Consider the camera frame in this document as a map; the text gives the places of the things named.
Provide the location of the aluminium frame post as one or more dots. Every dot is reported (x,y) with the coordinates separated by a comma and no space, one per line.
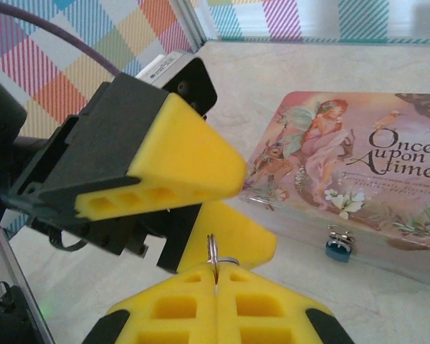
(191,25)

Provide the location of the pink fairy picture tin box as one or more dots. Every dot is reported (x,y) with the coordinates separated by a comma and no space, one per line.
(344,161)

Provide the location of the thin aluminium edge strip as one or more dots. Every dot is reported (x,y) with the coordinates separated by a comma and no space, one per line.
(308,39)

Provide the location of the small blue padlock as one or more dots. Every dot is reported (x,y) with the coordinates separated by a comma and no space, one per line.
(337,251)

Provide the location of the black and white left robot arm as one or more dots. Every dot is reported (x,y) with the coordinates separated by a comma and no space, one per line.
(0,143)

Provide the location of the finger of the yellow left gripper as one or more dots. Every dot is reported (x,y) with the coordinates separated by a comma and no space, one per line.
(243,236)
(186,154)

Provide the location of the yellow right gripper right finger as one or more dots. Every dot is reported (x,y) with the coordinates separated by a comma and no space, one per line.
(272,315)

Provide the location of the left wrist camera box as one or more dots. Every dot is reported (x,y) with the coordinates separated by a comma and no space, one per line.
(193,82)

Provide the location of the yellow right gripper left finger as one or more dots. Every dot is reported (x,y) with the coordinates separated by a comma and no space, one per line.
(157,315)

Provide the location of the aluminium table edge rail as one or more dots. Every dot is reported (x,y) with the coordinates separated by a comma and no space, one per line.
(30,297)

